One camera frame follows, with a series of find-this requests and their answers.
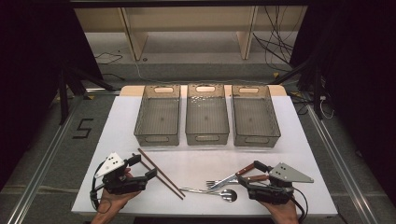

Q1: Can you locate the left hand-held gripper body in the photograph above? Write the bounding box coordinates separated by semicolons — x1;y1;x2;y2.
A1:
92;151;148;196

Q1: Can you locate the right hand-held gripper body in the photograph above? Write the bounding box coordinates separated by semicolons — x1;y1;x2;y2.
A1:
247;161;315;205

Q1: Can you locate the brown wooden chopstick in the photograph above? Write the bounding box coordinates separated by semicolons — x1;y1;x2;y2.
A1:
136;147;187;198
132;152;185;201

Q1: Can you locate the fork with wooden handle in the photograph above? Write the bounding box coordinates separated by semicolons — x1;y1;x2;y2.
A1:
205;175;270;189

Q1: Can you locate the silver metal spoon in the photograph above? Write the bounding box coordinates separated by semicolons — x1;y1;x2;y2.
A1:
178;186;238;203

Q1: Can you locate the translucent grey plastic bin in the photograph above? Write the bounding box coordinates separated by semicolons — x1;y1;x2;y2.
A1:
231;84;282;148
185;83;231;147
134;84;181;147

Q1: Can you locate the person's left hand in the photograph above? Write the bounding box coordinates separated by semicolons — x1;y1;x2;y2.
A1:
96;167;142;218

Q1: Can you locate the person's right hand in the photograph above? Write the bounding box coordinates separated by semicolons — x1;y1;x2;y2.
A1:
260;199;301;224

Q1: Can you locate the white table sheet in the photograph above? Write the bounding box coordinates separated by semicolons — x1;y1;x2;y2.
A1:
70;94;339;217

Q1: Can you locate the black metal stand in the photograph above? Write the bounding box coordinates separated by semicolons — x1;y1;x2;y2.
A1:
270;59;325;120
57;63;116;125

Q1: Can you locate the black curtain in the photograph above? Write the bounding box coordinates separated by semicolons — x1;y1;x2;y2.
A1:
0;0;104;190
290;0;396;206

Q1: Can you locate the light wooden shelf unit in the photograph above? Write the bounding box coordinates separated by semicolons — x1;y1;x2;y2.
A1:
74;5;309;62

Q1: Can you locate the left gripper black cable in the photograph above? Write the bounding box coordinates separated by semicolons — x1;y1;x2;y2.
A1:
89;161;113;217

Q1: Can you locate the aluminium floor rail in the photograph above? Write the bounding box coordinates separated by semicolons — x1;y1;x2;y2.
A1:
6;92;87;224
305;104;381;224

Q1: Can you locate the short aluminium rail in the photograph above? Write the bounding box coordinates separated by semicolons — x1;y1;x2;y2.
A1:
84;88;121;95

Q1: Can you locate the white plug with cable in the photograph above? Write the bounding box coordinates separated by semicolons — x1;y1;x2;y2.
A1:
318;94;335;119

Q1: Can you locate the black floor cable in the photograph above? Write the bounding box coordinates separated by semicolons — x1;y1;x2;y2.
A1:
94;50;125;81

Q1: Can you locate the bundle of black floor cables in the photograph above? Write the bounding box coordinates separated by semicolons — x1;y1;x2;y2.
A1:
251;6;300;73

